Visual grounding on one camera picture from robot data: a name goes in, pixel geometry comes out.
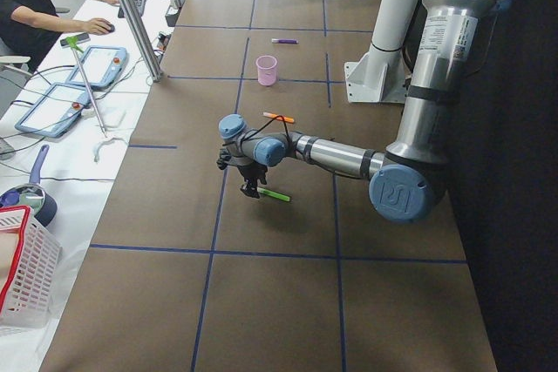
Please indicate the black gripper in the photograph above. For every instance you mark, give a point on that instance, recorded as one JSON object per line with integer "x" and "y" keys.
{"x": 249, "y": 171}

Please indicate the green highlighter pen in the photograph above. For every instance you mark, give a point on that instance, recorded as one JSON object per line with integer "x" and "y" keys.
{"x": 274, "y": 195}

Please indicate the orange highlighter pen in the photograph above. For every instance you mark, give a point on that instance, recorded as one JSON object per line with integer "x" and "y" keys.
{"x": 279, "y": 117}

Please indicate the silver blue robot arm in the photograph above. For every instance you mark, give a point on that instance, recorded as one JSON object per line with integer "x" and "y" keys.
{"x": 417, "y": 57}

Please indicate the purple highlighter pen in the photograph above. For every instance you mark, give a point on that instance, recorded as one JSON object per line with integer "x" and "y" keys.
{"x": 284, "y": 41}

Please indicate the pink mesh pen holder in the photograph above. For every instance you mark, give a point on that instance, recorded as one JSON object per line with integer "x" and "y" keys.
{"x": 266, "y": 66}

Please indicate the person right hand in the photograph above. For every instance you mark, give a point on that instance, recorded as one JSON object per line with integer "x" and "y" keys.
{"x": 96, "y": 26}

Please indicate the far teach pendant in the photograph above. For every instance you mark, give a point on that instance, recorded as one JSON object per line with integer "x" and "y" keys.
{"x": 103, "y": 64}

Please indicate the teach pendant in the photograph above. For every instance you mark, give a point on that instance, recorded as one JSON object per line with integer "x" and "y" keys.
{"x": 55, "y": 112}
{"x": 103, "y": 64}

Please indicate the blue saucepan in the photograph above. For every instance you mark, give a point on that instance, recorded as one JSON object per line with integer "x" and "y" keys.
{"x": 32, "y": 194}

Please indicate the near teach pendant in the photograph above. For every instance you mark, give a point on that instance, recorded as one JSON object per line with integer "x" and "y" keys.
{"x": 55, "y": 112}

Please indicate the metal reacher grabber stick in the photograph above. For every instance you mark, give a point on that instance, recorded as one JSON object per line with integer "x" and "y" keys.
{"x": 78, "y": 77}

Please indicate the white plastic basket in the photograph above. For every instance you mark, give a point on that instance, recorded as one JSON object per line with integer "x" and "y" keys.
{"x": 29, "y": 257}

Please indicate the person in black shirt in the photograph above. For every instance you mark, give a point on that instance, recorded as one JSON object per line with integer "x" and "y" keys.
{"x": 31, "y": 27}

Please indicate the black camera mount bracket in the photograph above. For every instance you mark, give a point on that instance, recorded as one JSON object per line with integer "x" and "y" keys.
{"x": 225, "y": 159}

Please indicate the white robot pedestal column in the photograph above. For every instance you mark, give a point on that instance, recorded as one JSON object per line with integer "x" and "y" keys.
{"x": 379, "y": 75}

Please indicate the aluminium frame post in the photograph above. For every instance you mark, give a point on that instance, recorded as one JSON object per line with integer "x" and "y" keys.
{"x": 141, "y": 38}

